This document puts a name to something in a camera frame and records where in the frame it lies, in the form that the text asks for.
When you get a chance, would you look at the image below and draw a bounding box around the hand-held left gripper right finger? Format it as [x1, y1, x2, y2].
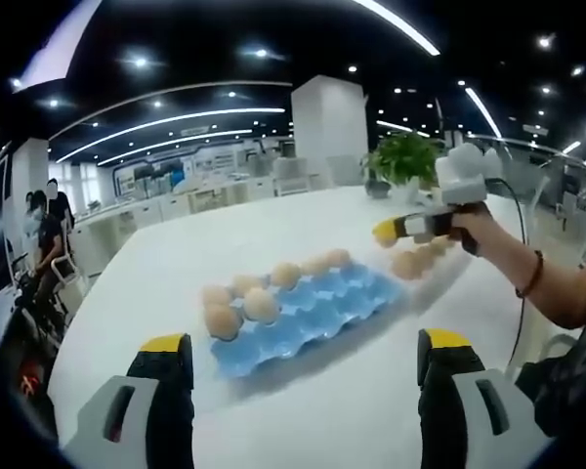
[417, 327, 553, 469]

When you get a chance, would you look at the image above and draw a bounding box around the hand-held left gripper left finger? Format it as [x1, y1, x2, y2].
[58, 332, 195, 469]

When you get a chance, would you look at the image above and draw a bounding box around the cluster of brown eggs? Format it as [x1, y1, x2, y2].
[202, 247, 352, 341]
[389, 237, 459, 280]

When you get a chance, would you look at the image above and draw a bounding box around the blue egg tray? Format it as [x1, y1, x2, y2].
[207, 261, 406, 380]

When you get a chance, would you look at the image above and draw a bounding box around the person's right hand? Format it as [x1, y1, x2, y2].
[449, 202, 537, 298]

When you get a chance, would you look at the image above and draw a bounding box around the dark round bowl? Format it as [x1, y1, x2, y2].
[364, 178, 393, 199]

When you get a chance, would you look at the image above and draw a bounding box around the green potted plant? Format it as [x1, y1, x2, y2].
[360, 131, 443, 204]

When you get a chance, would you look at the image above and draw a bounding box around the person's dark patterned shirt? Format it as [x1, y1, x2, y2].
[515, 273, 586, 441]

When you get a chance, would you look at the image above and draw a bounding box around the grey office chair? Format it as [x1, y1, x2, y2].
[555, 190, 586, 231]

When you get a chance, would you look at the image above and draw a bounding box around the white square pillar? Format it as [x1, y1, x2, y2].
[290, 73, 370, 190]

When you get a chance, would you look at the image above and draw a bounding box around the white mesh chair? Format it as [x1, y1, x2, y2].
[272, 156, 313, 196]

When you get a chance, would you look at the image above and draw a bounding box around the white table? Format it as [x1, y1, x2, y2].
[48, 184, 528, 469]

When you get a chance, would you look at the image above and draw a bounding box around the white cabinet row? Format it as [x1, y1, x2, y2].
[75, 178, 294, 231]

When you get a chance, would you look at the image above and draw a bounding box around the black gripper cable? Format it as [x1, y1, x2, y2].
[484, 178, 528, 380]

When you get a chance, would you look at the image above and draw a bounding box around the red bead bracelet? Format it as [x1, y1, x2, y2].
[515, 249, 546, 299]

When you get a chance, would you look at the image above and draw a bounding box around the white frame office chair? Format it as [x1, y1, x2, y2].
[50, 253, 88, 307]

